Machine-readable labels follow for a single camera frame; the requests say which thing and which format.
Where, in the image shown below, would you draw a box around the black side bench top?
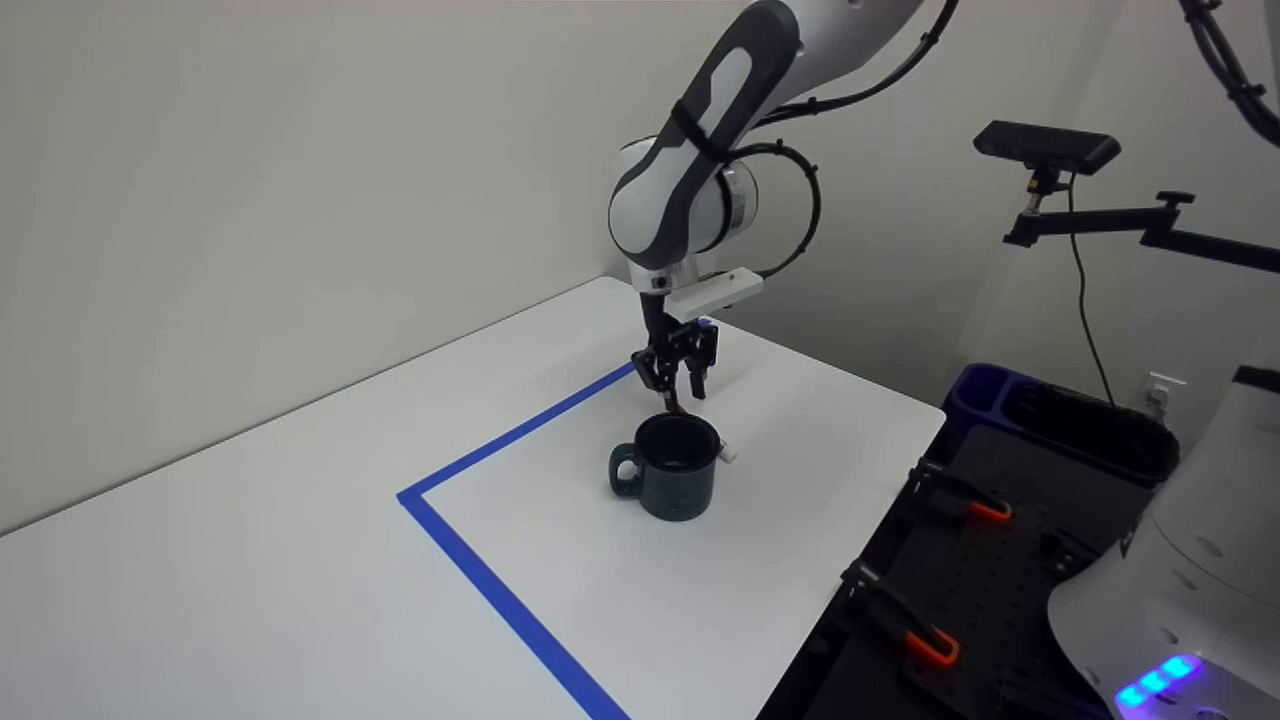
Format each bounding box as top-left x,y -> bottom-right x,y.
754,421 -> 1182,720

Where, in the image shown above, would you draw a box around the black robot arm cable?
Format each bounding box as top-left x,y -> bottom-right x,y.
723,0 -> 963,278

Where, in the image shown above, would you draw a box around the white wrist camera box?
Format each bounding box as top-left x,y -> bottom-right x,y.
662,265 -> 767,323

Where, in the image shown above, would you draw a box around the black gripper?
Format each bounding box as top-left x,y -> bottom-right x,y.
628,291 -> 723,410

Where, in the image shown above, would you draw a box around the black orange clamp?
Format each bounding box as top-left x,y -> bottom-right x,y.
838,558 -> 963,674
909,458 -> 1016,532

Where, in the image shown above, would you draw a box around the white robot base blue lights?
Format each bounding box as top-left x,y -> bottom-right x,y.
1043,359 -> 1280,720

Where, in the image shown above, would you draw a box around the black stereo camera bar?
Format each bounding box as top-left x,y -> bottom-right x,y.
973,117 -> 1125,179

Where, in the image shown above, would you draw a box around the blue plastic bin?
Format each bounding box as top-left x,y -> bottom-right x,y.
945,359 -> 1032,431

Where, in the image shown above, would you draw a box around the blue tape line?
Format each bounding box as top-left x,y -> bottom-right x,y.
394,359 -> 640,720

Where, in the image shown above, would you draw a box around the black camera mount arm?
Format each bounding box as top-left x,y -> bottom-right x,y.
1001,163 -> 1280,275

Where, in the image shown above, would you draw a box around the dark teal mug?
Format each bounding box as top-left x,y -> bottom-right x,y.
608,406 -> 729,524

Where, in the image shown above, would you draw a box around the thin black camera cable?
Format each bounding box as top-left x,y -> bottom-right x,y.
1059,217 -> 1120,406

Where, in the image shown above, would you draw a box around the thick black hanging cable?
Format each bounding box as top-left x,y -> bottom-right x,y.
1176,0 -> 1280,150

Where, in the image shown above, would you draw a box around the dark plastic bin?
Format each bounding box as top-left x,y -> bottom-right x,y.
1001,375 -> 1182,490

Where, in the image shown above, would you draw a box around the white wall outlet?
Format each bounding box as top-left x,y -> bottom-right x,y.
1140,366 -> 1190,421

